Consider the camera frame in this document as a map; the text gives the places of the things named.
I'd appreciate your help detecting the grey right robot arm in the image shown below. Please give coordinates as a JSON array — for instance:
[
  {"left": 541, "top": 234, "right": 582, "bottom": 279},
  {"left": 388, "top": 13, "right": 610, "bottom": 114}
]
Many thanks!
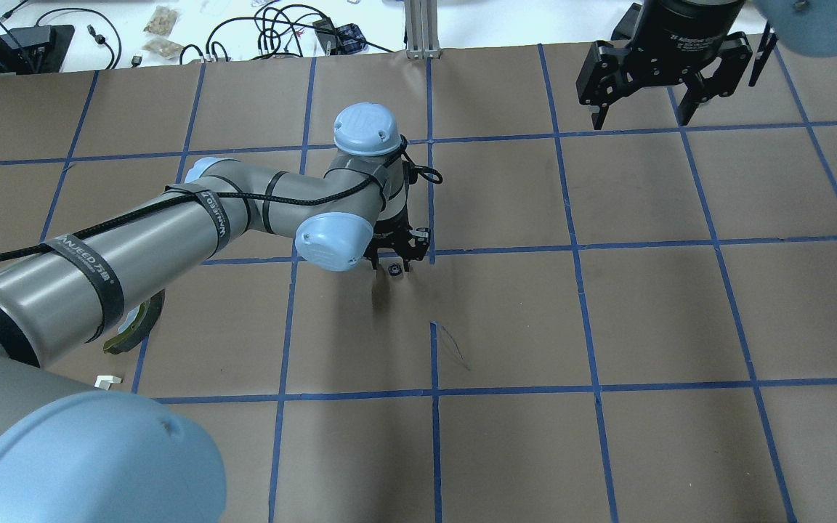
[{"left": 575, "top": 1, "right": 837, "bottom": 130}]

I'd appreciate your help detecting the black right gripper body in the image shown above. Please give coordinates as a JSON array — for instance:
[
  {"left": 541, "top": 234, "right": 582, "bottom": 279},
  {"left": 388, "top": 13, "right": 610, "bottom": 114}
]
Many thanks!
[{"left": 577, "top": 1, "right": 753, "bottom": 110}]

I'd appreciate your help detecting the white curved plastic part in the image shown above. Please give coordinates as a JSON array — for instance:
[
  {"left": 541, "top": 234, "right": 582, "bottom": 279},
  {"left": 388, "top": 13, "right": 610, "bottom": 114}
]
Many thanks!
[{"left": 94, "top": 374, "right": 124, "bottom": 390}]

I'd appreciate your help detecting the black camera stand base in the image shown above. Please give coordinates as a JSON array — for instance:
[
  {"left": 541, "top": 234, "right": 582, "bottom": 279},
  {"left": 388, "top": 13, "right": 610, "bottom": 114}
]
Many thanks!
[{"left": 0, "top": 25, "right": 76, "bottom": 73}]

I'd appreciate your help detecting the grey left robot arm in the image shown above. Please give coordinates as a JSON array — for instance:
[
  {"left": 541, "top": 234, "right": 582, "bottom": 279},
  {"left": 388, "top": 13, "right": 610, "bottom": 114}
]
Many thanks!
[{"left": 0, "top": 102, "right": 428, "bottom": 522}]

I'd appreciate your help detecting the black cable bundle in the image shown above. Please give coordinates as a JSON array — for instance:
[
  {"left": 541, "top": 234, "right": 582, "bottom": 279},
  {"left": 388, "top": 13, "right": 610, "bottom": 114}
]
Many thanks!
[{"left": 179, "top": 4, "right": 394, "bottom": 65}]

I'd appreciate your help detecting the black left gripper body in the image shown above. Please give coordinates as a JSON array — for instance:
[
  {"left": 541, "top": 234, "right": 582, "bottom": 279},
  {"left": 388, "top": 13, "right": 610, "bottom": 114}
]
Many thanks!
[{"left": 363, "top": 163, "right": 433, "bottom": 267}]

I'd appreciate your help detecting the bag of small parts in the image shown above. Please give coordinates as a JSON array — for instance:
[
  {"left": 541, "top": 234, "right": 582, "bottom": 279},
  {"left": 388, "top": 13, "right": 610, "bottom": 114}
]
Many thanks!
[{"left": 143, "top": 4, "right": 179, "bottom": 37}]

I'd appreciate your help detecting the green brake shoe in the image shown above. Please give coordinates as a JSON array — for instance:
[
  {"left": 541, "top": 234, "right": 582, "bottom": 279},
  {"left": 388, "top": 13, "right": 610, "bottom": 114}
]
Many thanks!
[{"left": 102, "top": 289, "right": 166, "bottom": 355}]

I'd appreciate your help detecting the aluminium frame post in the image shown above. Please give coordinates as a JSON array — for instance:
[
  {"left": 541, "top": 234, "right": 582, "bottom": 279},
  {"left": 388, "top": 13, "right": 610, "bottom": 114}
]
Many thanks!
[{"left": 403, "top": 0, "right": 442, "bottom": 60}]

